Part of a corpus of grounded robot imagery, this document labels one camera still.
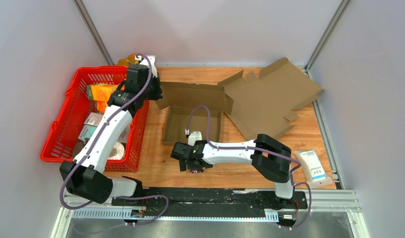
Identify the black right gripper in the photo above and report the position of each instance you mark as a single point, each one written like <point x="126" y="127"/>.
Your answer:
<point x="203" y="167"/>

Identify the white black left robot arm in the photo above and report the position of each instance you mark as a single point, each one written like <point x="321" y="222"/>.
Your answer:
<point x="84" y="176"/>

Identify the brown netted item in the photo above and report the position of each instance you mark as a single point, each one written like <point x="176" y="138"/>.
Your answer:
<point x="78" y="148"/>

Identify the flat brown cardboard sheet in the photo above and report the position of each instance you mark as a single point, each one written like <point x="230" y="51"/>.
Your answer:
<point x="265" y="103"/>

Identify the beige tape roll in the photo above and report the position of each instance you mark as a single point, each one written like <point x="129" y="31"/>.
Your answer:
<point x="117" y="152"/>

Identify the white blue pouch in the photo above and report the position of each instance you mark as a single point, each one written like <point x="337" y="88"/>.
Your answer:
<point x="313" y="170"/>

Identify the orange sponge pack lower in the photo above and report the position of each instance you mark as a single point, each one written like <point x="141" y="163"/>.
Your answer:
<point x="100" y="106"/>

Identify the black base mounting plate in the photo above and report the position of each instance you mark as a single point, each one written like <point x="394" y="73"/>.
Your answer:
<point x="211" y="202"/>

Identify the orange pumpkin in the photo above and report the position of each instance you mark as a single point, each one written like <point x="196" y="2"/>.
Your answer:
<point x="131" y="59"/>

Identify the orange sponge pack upper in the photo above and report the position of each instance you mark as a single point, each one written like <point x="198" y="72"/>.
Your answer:
<point x="100" y="92"/>

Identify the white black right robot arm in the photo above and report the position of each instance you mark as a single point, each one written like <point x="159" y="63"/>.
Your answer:
<point x="269" y="157"/>

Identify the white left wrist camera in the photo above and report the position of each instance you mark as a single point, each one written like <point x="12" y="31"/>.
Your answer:
<point x="148" y="61"/>

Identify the teal cookie box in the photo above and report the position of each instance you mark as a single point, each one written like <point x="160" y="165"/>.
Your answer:
<point x="86" y="132"/>

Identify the brown cardboard box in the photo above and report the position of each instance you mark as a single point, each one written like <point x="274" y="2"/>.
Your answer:
<point x="194" y="105"/>

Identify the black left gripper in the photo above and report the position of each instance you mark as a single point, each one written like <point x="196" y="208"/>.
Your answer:
<point x="158" y="94"/>

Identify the red plastic shopping basket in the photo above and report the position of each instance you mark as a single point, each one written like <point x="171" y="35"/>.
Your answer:
<point x="63" y="133"/>

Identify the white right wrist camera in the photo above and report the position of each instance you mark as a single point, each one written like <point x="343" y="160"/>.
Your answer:
<point x="193" y="136"/>

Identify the orange sponge pack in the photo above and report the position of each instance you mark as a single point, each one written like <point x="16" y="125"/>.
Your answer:
<point x="100" y="106"/>
<point x="100" y="92"/>

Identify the dark red snack packet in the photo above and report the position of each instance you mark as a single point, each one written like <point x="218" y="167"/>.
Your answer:
<point x="196" y="171"/>

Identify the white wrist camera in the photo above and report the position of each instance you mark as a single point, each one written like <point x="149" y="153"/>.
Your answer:
<point x="193" y="136"/>
<point x="148" y="61"/>

